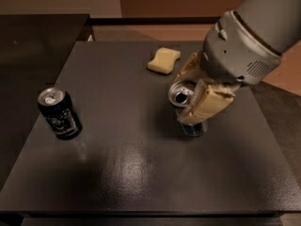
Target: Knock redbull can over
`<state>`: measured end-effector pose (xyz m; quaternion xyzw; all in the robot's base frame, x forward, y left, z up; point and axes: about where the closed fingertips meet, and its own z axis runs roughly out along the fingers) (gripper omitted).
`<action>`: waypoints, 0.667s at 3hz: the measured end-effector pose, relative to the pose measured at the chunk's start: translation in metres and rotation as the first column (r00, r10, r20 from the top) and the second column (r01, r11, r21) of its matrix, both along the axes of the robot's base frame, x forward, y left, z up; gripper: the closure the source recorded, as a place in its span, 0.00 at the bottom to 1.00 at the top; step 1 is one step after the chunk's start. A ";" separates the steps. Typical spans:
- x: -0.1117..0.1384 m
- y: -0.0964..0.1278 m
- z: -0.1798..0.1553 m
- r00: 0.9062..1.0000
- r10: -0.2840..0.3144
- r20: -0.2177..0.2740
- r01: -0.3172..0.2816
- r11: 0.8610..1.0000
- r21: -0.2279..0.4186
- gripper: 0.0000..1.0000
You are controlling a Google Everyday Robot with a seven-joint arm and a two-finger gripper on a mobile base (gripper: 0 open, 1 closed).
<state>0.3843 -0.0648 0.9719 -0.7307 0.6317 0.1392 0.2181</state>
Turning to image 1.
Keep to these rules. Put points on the silver blue redbull can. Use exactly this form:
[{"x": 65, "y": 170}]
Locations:
[{"x": 180, "y": 95}]

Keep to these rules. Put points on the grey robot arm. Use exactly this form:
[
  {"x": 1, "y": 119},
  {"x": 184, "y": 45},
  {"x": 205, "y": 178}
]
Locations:
[{"x": 275, "y": 23}]

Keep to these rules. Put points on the yellow sponge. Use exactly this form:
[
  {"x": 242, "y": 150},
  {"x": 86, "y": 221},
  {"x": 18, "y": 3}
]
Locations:
[{"x": 164, "y": 60}]

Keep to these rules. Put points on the dark side table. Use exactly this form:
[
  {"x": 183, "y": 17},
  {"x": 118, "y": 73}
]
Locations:
[{"x": 33, "y": 50}]

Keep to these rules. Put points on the dark blue soda can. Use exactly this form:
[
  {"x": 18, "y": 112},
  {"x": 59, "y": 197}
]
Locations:
[{"x": 56, "y": 107}]

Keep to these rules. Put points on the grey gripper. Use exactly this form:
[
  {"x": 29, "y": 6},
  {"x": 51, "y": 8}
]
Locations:
[{"x": 240, "y": 56}]

